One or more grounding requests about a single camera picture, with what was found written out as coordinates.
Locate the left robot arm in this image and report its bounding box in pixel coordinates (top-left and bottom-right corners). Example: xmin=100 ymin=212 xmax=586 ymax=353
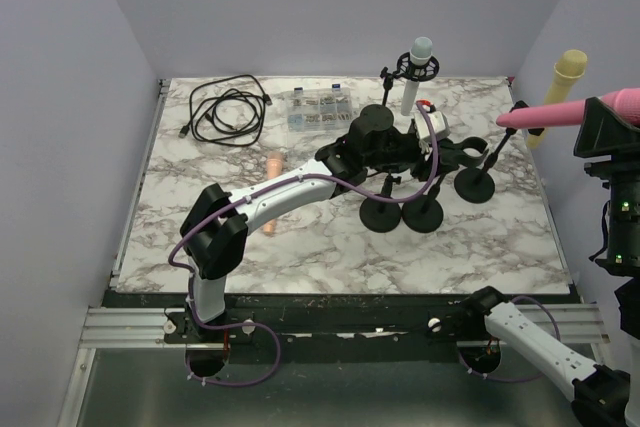
xmin=176 ymin=104 xmax=488 ymax=342

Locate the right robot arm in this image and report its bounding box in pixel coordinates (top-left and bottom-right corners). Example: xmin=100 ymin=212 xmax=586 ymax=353
xmin=459 ymin=88 xmax=639 ymax=426

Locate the shock mount desk stand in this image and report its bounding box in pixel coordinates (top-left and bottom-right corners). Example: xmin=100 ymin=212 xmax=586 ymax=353
xmin=359 ymin=173 xmax=402 ymax=233

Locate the aluminium frame rail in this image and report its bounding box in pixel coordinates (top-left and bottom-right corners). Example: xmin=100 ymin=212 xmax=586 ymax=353
xmin=79 ymin=307 xmax=184 ymax=349

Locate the white microphone grey head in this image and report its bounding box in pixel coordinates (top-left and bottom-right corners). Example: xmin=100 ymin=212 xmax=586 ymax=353
xmin=401 ymin=37 xmax=433 ymax=116

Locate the black usb cable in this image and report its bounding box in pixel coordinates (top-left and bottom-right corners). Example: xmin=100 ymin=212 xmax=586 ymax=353
xmin=178 ymin=75 xmax=274 ymax=149

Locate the clip desk stand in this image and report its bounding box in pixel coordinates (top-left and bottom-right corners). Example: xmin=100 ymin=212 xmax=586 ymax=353
xmin=402 ymin=166 xmax=461 ymax=233

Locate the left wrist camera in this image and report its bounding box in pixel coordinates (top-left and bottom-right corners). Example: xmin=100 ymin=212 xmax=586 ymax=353
xmin=412 ymin=99 xmax=450 ymax=154

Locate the yellow microphone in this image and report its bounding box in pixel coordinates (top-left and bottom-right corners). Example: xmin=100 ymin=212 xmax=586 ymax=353
xmin=527 ymin=49 xmax=588 ymax=150

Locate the clear screw organiser box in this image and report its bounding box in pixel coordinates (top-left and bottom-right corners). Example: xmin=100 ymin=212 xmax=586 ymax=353
xmin=282 ymin=83 xmax=356 ymax=133

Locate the peach microphone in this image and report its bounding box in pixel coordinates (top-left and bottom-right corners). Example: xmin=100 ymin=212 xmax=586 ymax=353
xmin=262 ymin=150 xmax=285 ymax=237

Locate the tall shock mount stand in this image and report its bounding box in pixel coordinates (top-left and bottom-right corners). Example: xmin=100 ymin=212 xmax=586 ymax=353
xmin=369 ymin=51 xmax=442 ymax=113

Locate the pink microphone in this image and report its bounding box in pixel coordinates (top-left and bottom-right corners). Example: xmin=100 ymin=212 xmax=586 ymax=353
xmin=496 ymin=88 xmax=639 ymax=129

